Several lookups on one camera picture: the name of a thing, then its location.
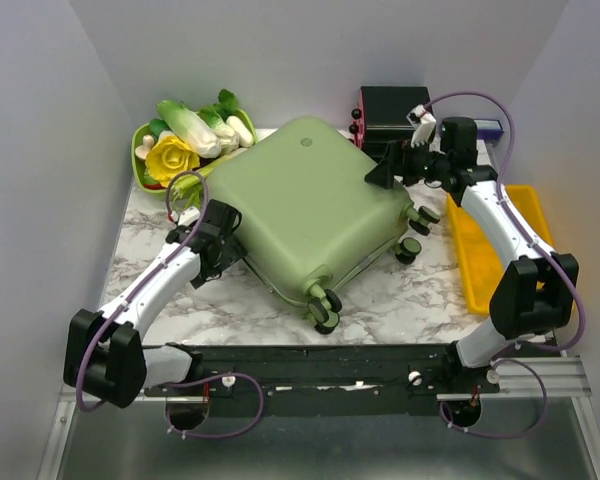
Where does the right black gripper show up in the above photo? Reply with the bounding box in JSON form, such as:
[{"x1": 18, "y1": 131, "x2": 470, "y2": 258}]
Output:
[{"x1": 363, "y1": 136, "x2": 449, "y2": 190}]

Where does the green hard-shell suitcase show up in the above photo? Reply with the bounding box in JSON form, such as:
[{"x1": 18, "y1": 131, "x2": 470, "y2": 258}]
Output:
[{"x1": 207, "y1": 116, "x2": 439, "y2": 335}]

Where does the yellow plastic tray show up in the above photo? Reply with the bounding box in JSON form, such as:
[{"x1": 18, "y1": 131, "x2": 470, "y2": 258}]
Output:
[{"x1": 446, "y1": 185, "x2": 553, "y2": 316}]

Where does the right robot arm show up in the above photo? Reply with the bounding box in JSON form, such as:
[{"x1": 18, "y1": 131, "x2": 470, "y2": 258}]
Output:
[{"x1": 365, "y1": 106, "x2": 579, "y2": 392}]

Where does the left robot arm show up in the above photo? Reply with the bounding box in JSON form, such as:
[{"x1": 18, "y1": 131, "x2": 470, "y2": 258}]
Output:
[{"x1": 63, "y1": 200, "x2": 246, "y2": 408}]

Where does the celery stalk toy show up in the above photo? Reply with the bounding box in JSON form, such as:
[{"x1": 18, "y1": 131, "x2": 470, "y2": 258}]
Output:
[{"x1": 167, "y1": 149, "x2": 246, "y2": 211}]

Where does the black stacked case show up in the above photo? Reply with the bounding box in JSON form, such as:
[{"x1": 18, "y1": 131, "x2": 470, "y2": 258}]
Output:
[{"x1": 349, "y1": 86, "x2": 430, "y2": 163}]

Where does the purple box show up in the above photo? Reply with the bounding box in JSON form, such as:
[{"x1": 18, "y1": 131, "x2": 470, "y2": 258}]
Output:
[{"x1": 474, "y1": 119, "x2": 504, "y2": 143}]

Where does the yellow cabbage toy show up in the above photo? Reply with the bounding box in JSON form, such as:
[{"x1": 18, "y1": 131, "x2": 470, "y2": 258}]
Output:
[{"x1": 145, "y1": 134, "x2": 200, "y2": 187}]

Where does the white radish toy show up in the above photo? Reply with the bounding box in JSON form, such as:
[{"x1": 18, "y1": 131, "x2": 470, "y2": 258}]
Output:
[{"x1": 226, "y1": 115, "x2": 255, "y2": 148}]

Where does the mushroom toy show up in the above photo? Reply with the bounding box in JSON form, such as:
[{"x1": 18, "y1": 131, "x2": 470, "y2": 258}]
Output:
[{"x1": 134, "y1": 134, "x2": 156, "y2": 161}]

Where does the napa cabbage toy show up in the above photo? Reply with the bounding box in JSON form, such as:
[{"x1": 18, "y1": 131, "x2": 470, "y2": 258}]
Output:
[{"x1": 156, "y1": 100, "x2": 221, "y2": 159}]

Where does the bok choy toy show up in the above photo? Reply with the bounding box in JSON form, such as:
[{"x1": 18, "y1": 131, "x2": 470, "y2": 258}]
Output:
[{"x1": 197, "y1": 105, "x2": 239, "y2": 155}]

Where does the green vegetable basket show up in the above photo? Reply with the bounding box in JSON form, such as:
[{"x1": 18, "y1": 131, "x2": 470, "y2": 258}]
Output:
[{"x1": 131, "y1": 108, "x2": 259, "y2": 195}]

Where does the green leafy vegetable toy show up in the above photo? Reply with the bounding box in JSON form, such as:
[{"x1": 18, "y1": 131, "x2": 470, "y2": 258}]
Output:
[{"x1": 218, "y1": 89, "x2": 240, "y2": 117}]

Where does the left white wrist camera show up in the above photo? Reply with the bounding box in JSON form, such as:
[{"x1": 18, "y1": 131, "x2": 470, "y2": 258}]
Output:
[{"x1": 168, "y1": 206, "x2": 201, "y2": 233}]

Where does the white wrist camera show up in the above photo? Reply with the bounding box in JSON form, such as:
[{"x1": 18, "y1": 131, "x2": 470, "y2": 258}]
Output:
[
  {"x1": 406, "y1": 105, "x2": 437, "y2": 148},
  {"x1": 168, "y1": 206, "x2": 201, "y2": 233}
]

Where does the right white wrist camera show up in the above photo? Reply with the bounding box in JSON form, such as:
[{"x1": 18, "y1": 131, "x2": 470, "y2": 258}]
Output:
[{"x1": 406, "y1": 105, "x2": 437, "y2": 148}]

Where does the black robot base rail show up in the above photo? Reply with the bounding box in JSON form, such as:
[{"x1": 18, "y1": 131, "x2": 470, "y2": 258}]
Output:
[{"x1": 144, "y1": 344, "x2": 499, "y2": 418}]

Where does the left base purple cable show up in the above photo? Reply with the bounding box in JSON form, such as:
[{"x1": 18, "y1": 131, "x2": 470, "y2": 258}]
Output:
[{"x1": 154, "y1": 371, "x2": 266, "y2": 442}]

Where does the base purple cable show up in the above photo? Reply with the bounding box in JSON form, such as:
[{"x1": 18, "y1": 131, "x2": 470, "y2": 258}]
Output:
[
  {"x1": 154, "y1": 371, "x2": 266, "y2": 442},
  {"x1": 439, "y1": 355, "x2": 549, "y2": 440}
]

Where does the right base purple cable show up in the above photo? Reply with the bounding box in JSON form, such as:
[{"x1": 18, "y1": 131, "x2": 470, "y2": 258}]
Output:
[{"x1": 439, "y1": 355, "x2": 549, "y2": 440}]

